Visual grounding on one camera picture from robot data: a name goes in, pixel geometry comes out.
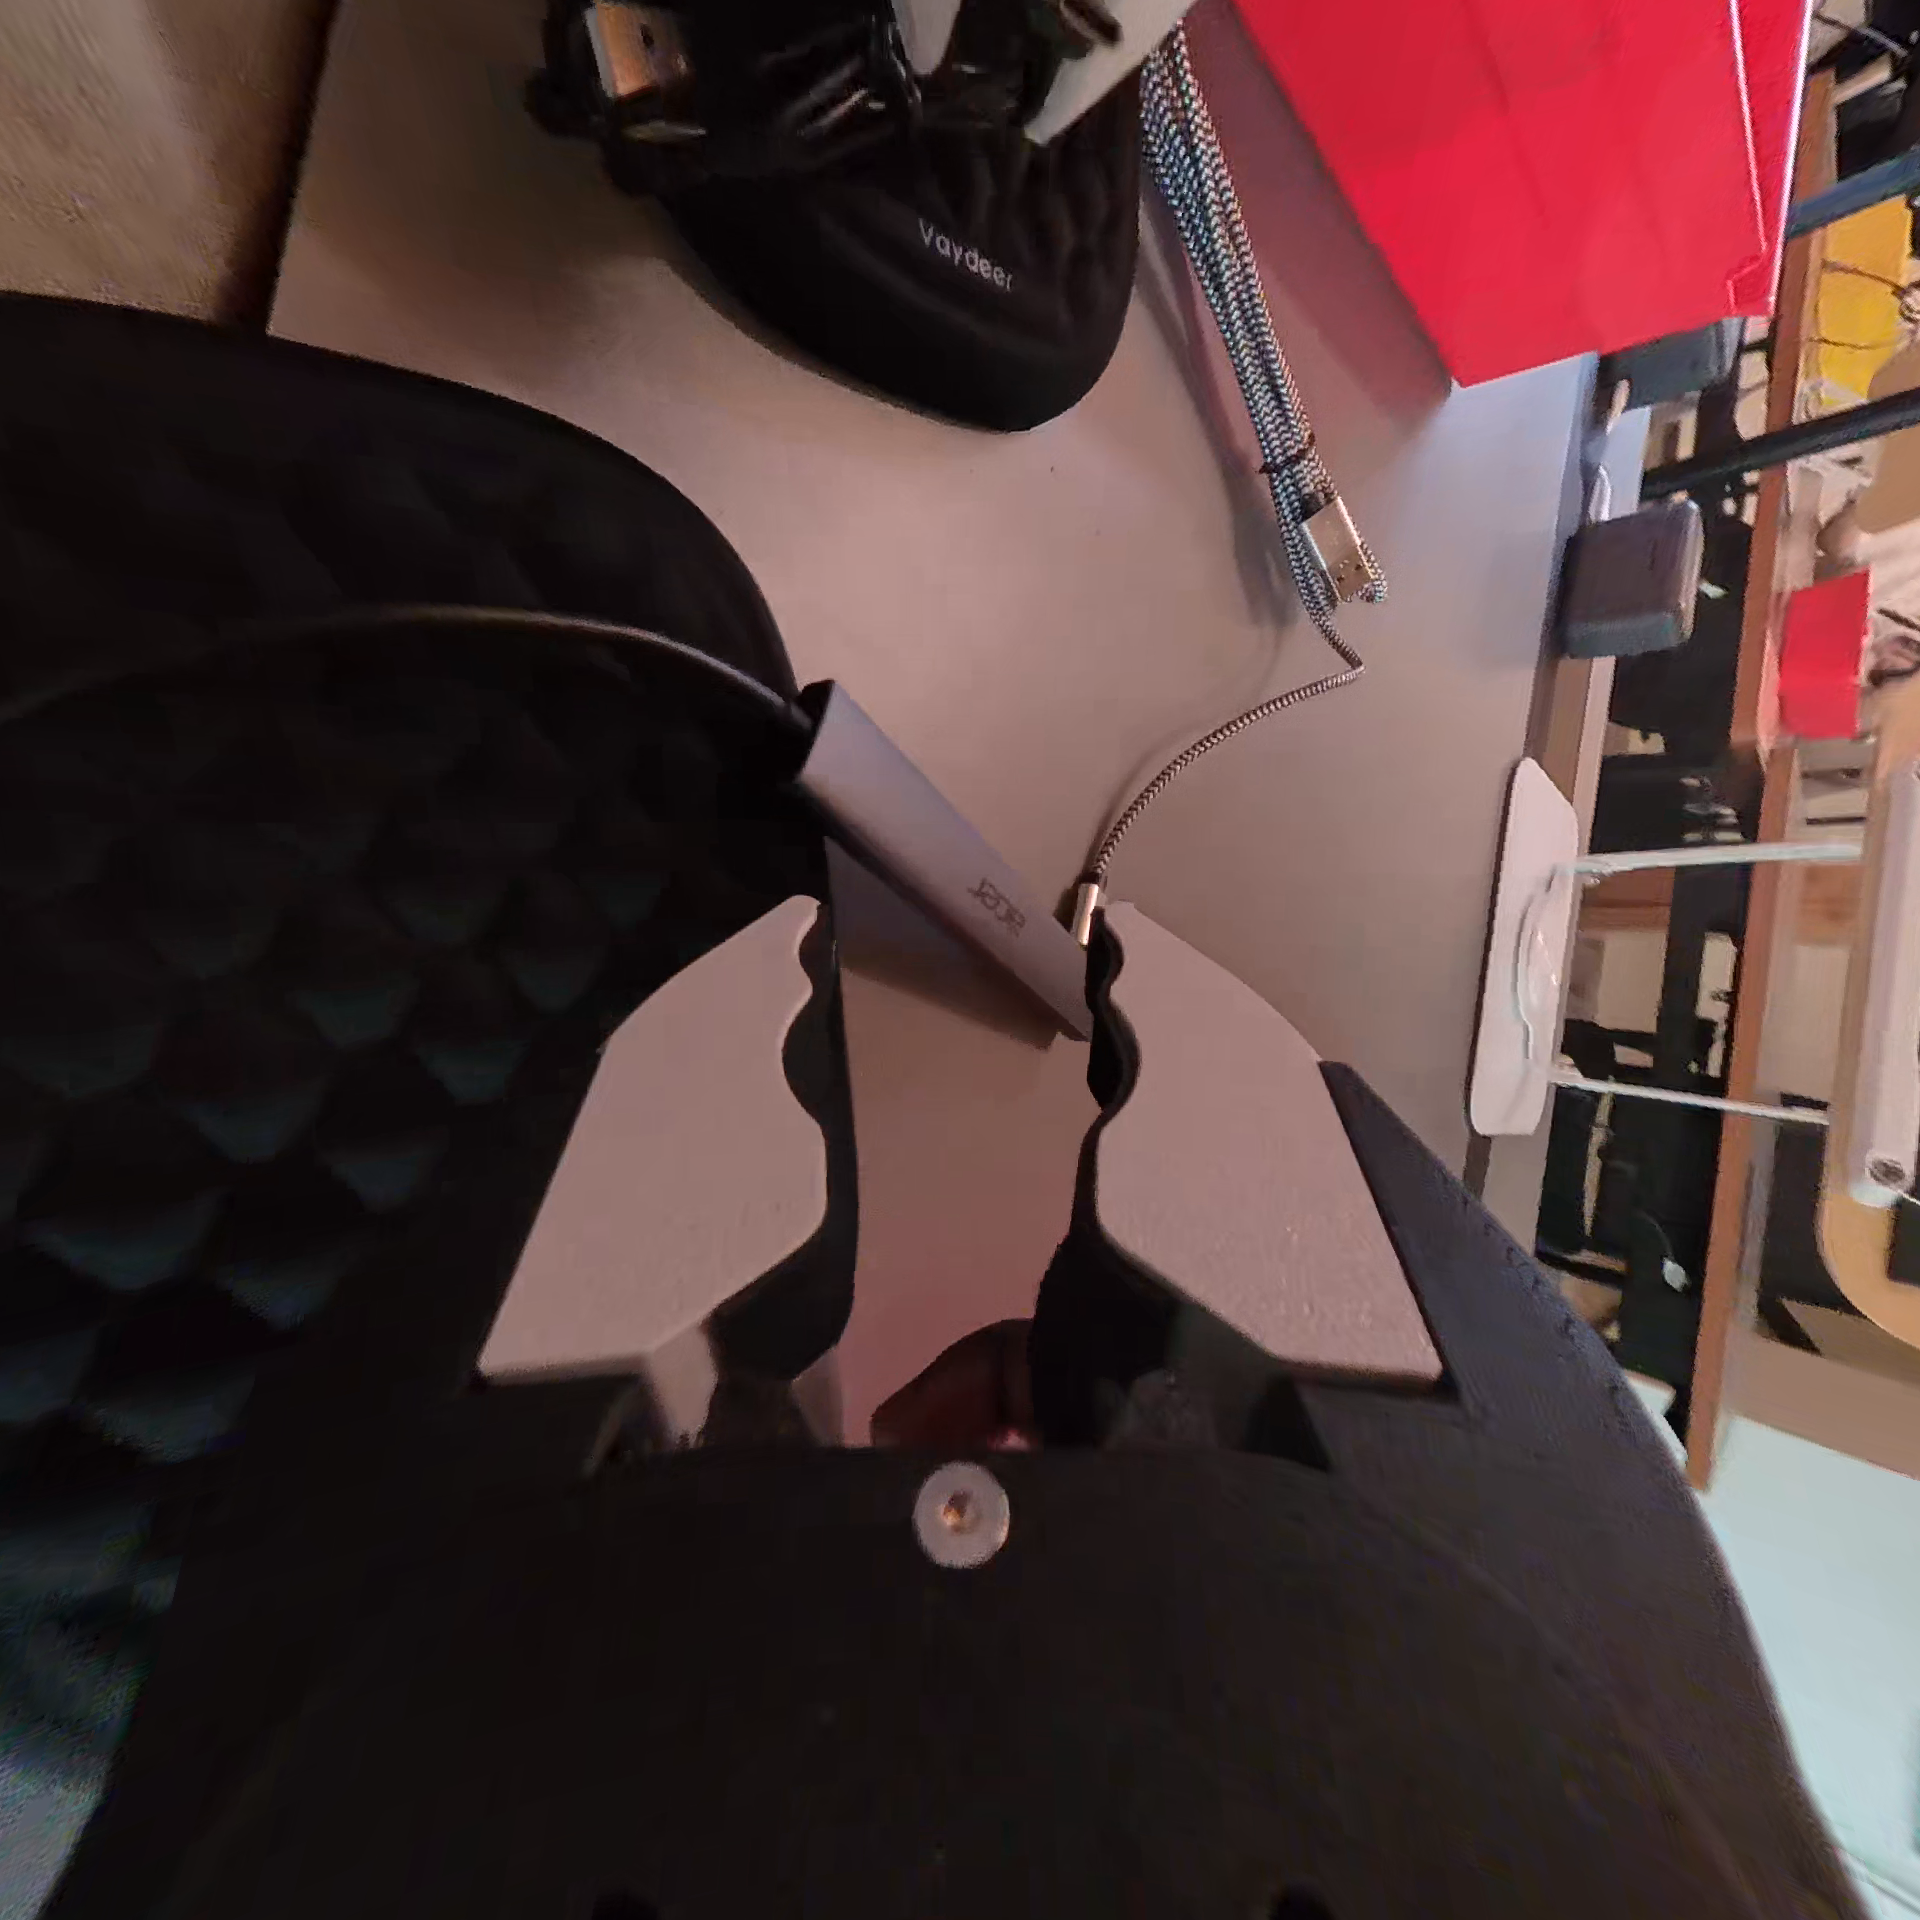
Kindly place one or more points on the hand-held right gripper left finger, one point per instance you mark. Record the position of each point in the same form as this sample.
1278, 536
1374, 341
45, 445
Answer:
674, 1170

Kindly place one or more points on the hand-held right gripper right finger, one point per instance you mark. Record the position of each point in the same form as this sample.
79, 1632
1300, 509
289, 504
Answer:
1260, 1201

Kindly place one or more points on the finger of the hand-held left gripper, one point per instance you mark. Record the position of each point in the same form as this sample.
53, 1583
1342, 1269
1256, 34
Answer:
1124, 69

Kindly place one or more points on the grey usb hub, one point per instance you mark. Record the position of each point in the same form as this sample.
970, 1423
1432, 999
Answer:
930, 840

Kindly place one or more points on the small black wrist rest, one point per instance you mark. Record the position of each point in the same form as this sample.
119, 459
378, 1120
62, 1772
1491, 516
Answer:
930, 300

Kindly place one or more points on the white stand base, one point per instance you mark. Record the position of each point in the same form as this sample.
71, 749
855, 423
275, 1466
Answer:
1522, 961

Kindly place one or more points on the large red storage bin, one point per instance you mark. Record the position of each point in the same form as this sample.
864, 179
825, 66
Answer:
1544, 164

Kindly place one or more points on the long wooden desk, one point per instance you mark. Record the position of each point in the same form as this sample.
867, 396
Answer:
1732, 1170

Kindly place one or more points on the tablet with white edge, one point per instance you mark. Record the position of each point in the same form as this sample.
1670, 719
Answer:
1892, 975

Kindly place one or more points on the small grey box device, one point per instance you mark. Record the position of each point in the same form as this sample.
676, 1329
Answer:
1632, 579

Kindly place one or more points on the yellow bin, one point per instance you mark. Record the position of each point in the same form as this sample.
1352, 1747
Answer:
1869, 300

